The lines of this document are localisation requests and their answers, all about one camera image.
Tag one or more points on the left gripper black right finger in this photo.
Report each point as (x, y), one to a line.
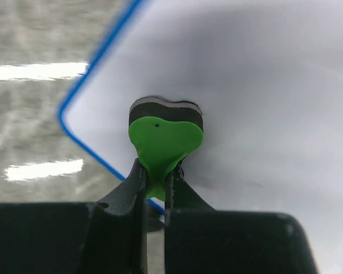
(201, 239)

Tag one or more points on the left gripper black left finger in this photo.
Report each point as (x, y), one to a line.
(106, 236)

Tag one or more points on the green heart-shaped eraser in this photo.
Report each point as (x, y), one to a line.
(163, 132)

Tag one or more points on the blue-framed whiteboard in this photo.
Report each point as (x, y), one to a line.
(268, 77)

